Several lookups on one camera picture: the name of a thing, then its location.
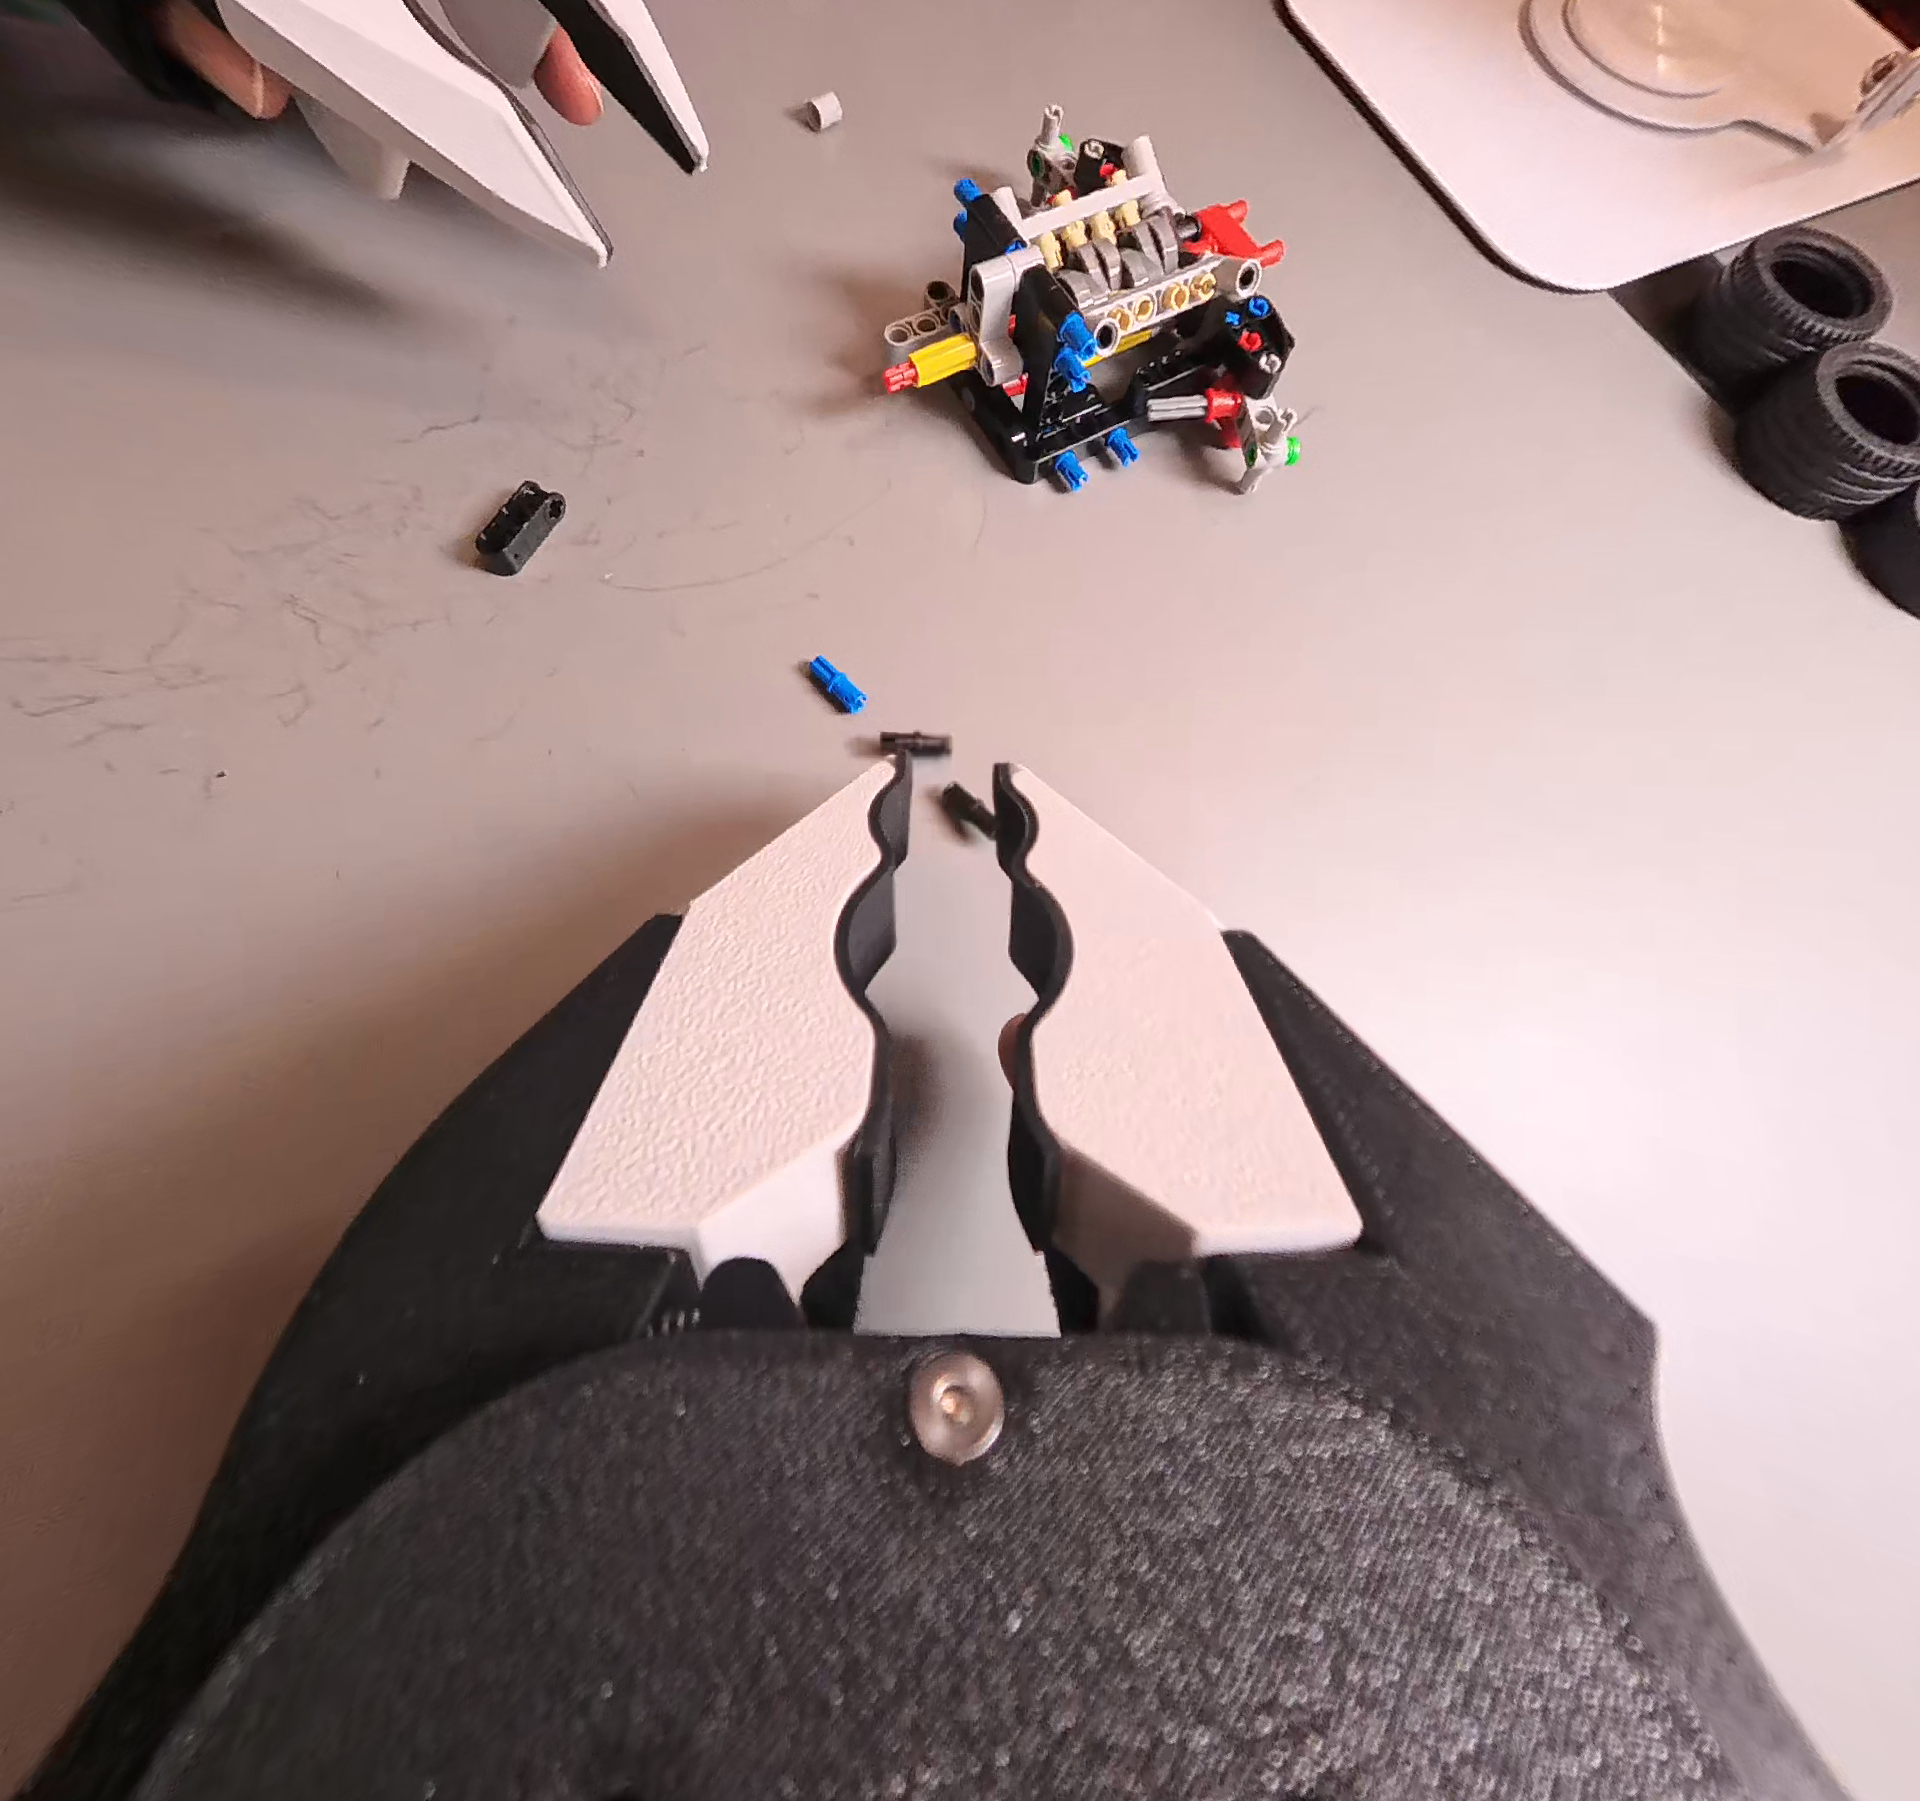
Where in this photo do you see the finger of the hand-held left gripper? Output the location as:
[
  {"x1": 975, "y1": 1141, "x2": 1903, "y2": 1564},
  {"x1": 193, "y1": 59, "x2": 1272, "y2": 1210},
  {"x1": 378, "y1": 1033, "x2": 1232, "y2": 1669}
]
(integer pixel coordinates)
[
  {"x1": 398, "y1": 0, "x2": 710, "y2": 179},
  {"x1": 137, "y1": 0, "x2": 615, "y2": 269}
]

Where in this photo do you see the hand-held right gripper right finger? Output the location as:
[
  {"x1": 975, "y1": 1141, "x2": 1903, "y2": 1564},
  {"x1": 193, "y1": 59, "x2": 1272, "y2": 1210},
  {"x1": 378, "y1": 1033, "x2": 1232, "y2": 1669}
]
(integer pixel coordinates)
[{"x1": 992, "y1": 764, "x2": 1365, "y2": 1328}]

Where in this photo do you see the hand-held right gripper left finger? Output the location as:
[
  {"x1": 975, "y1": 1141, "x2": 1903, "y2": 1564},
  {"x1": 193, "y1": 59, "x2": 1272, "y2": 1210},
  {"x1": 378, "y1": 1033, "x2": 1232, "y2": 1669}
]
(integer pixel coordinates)
[{"x1": 537, "y1": 753, "x2": 915, "y2": 1324}]

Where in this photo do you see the small black lego beam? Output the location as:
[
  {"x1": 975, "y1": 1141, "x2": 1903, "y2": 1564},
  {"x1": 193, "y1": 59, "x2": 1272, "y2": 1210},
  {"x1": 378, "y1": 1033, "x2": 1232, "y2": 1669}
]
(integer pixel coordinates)
[{"x1": 477, "y1": 480, "x2": 570, "y2": 578}]

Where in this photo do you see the multicoloured lego engine assembly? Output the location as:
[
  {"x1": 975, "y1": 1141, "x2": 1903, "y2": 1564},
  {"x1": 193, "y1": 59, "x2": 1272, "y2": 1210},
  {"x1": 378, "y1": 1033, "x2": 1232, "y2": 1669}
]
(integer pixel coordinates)
[{"x1": 883, "y1": 107, "x2": 1310, "y2": 498}]

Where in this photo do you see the black rubber lego tyre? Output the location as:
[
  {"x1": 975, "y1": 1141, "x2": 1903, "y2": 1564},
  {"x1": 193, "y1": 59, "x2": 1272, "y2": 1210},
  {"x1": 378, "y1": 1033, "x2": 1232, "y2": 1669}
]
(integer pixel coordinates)
[
  {"x1": 1735, "y1": 342, "x2": 1920, "y2": 523},
  {"x1": 1691, "y1": 225, "x2": 1895, "y2": 387}
]

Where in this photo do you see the person's left hand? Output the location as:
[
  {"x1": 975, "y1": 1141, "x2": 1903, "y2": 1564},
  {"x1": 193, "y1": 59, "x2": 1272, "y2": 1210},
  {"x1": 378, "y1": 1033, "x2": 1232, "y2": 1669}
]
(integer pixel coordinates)
[{"x1": 148, "y1": 0, "x2": 605, "y2": 126}]

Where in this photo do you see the white stand base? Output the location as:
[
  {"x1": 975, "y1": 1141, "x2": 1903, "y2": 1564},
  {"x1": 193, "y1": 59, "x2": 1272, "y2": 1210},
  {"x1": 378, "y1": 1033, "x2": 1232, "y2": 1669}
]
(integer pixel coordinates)
[{"x1": 1284, "y1": 0, "x2": 1920, "y2": 290}]

